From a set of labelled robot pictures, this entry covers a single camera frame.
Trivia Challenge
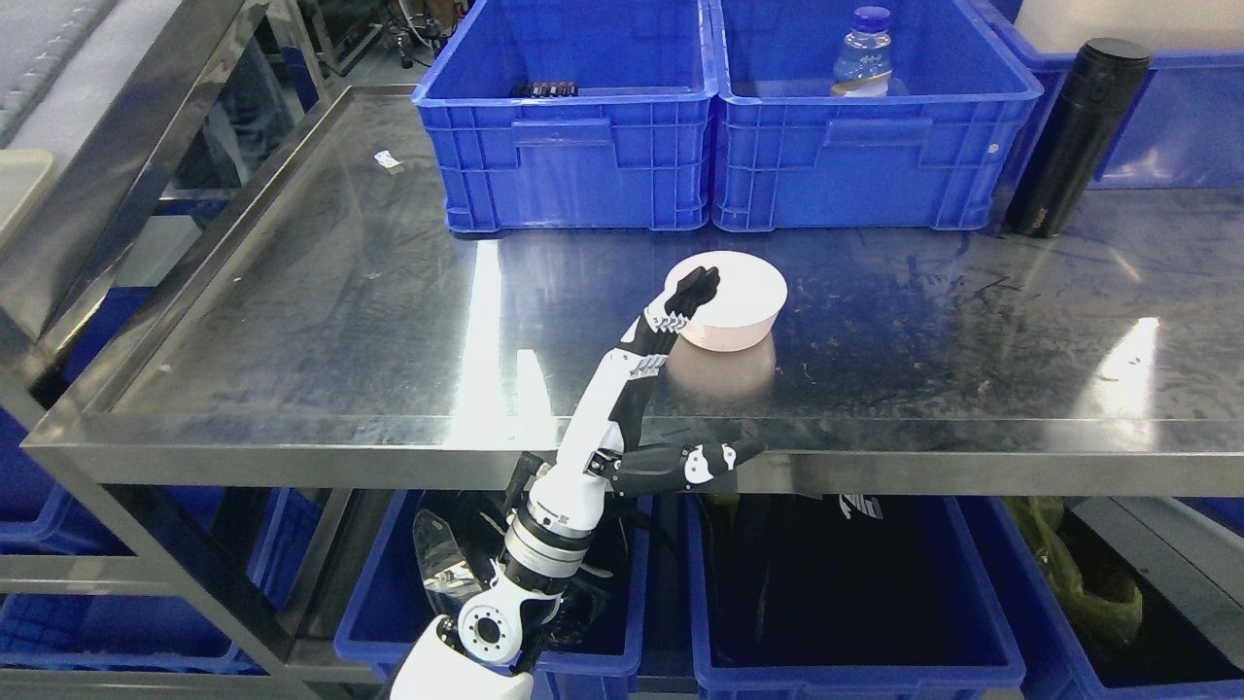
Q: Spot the blue crate on table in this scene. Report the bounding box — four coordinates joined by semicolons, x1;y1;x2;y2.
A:
411;1;718;235
972;1;1243;190
709;1;1042;233

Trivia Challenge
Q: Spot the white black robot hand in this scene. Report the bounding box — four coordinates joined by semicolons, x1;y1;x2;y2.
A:
513;266;766;548

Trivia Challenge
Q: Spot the black shiny bagged item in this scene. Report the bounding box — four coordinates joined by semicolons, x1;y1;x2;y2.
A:
411;491;634;654

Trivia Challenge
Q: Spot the blue bin under table left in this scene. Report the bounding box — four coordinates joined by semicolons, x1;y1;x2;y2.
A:
333;489;652;699

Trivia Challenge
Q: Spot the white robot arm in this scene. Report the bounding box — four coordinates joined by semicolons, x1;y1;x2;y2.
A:
387;497;605;699

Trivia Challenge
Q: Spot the pink plastic bowl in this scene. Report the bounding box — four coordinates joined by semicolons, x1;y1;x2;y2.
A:
666;251;789;353

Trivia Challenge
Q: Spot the blue bin under table middle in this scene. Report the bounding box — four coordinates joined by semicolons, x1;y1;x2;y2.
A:
683;496;1028;699

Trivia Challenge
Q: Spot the blue bin under table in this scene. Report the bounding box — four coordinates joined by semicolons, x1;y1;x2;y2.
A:
958;496;1242;699
333;489;652;699
683;496;1028;699

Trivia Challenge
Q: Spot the stainless steel table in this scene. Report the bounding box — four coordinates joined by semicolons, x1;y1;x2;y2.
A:
0;85;1244;700

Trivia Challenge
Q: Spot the clear water bottle blue cap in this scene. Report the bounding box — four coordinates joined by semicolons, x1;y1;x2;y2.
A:
831;6;892;98

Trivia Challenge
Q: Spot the blue crate on table left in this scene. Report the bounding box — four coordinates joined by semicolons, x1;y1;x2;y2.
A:
411;1;718;235

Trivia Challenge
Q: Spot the small white paper scrap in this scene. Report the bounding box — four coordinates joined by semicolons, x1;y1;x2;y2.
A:
374;150;406;177

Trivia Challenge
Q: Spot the blue crate on table right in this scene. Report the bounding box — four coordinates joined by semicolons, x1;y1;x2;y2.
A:
972;1;1243;190

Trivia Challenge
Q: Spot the stainless steel shelf rack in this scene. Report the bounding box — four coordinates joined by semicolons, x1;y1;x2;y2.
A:
2;1;328;430

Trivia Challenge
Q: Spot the black thermos flask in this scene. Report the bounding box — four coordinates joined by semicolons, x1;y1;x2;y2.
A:
1003;37;1154;237

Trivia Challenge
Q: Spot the blue bin under table right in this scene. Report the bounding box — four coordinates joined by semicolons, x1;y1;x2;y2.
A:
958;496;1242;699

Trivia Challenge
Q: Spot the blue crate on table middle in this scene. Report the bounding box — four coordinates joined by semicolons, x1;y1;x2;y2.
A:
709;1;1042;233

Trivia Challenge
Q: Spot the olive green bag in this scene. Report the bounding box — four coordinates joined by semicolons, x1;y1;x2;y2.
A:
1001;496;1144;655

